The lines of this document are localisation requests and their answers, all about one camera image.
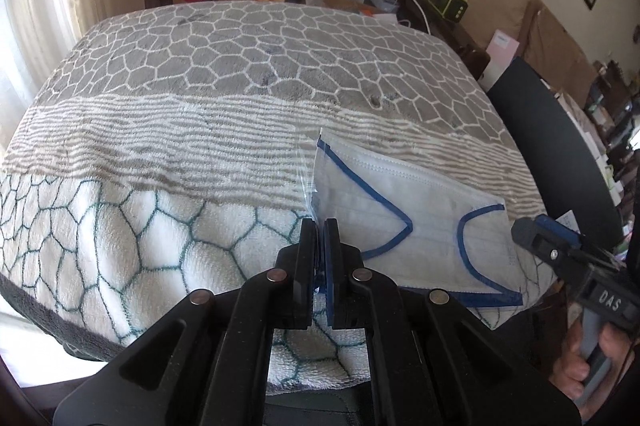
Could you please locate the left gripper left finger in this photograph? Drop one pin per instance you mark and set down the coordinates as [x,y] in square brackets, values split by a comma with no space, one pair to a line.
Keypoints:
[277,299]

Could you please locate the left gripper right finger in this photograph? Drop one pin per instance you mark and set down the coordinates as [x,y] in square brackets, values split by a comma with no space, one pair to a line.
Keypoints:
[359,297]

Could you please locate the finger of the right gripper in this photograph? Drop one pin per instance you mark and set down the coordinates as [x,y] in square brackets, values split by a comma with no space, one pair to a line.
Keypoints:
[572,266]
[573,237]

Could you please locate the blue face mask pack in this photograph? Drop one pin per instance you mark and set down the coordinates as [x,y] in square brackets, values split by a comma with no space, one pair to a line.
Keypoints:
[422,229]

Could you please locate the right hand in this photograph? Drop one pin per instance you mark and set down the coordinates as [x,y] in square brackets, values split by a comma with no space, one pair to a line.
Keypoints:
[570,370]

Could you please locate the grey patterned blanket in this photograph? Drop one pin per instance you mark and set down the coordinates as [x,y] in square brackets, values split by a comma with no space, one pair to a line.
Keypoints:
[173,149]

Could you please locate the pink booklet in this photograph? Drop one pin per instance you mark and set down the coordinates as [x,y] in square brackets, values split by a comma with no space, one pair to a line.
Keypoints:
[501,50]

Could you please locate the green black lantern device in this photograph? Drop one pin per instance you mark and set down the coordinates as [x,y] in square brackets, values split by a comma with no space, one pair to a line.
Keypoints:
[450,10]

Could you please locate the brown sofa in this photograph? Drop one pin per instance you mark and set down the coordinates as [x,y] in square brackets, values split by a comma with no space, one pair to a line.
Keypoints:
[543,42]

